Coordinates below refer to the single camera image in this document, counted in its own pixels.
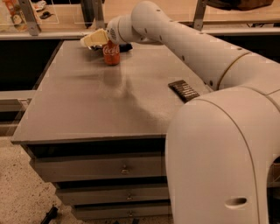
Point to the orange packet on shelf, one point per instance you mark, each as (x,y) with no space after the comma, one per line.
(12,18)

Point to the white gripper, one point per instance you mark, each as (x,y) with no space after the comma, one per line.
(112,33)

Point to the grey drawer cabinet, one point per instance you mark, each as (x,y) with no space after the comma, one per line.
(84,107)

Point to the blue chip bag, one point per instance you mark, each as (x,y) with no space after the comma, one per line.
(123,48)

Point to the bottom grey drawer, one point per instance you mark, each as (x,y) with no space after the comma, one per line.
(122,211)

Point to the grey drawer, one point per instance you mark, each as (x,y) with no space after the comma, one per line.
(113,194)
(122,211)
(106,166)

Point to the wooden desk with metal legs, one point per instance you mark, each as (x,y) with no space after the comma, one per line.
(66,20)

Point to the black object on floor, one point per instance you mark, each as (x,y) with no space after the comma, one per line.
(50,215)

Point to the red Coca-Cola can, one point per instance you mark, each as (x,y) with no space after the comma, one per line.
(111,53)

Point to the dark snack bar wrapper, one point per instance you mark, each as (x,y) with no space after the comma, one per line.
(184,91)

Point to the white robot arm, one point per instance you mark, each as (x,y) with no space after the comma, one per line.
(220,146)

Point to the small dark object on desk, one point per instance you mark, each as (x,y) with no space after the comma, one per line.
(45,15)

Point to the middle grey drawer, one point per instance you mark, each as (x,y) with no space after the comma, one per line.
(113,194)

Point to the top grey drawer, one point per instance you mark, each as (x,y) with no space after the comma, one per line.
(106,166)

